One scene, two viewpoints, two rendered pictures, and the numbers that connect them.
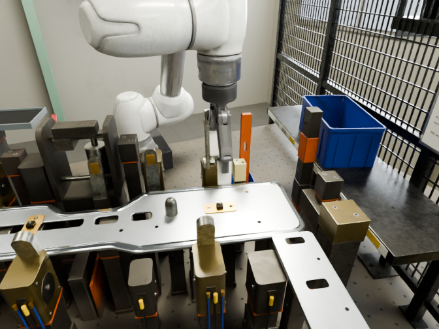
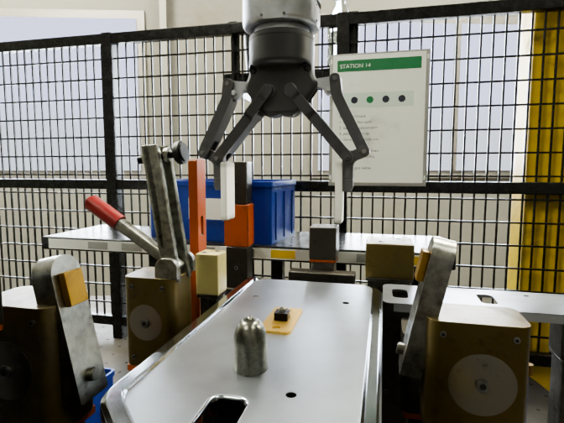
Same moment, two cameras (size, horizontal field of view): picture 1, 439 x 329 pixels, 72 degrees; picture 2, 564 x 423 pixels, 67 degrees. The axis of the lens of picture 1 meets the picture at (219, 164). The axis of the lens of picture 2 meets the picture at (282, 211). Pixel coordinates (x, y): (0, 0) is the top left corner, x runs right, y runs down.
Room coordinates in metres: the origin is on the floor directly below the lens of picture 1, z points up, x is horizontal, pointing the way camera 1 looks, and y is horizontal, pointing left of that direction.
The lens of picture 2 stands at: (0.44, 0.46, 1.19)
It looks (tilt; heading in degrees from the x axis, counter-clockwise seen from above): 6 degrees down; 292
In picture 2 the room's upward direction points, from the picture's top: straight up
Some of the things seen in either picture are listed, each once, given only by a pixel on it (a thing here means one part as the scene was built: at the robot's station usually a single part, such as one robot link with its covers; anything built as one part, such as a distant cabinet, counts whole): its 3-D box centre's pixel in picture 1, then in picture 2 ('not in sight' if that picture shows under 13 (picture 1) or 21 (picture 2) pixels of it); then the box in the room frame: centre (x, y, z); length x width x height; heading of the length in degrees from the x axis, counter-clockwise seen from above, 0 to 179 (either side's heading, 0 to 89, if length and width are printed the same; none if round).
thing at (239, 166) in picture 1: (237, 209); (212, 371); (0.77, -0.06, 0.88); 0.04 x 0.04 x 0.37; 9
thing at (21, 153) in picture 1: (34, 207); not in sight; (0.76, 0.59, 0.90); 0.05 x 0.05 x 0.40; 9
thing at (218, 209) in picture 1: (219, 206); (282, 315); (0.63, 0.00, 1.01); 0.08 x 0.04 x 0.01; 99
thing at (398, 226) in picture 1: (336, 155); (241, 242); (0.90, -0.40, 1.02); 0.90 x 0.22 x 0.03; 9
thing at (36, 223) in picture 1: (31, 224); not in sight; (0.56, 0.46, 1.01); 0.08 x 0.04 x 0.01; 9
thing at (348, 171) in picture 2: (226, 164); (356, 169); (0.55, -0.01, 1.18); 0.03 x 0.01 x 0.05; 9
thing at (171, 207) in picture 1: (171, 207); (250, 350); (0.61, 0.12, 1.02); 0.03 x 0.03 x 0.07
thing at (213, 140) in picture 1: (215, 143); (227, 190); (0.70, 0.01, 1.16); 0.03 x 0.01 x 0.07; 99
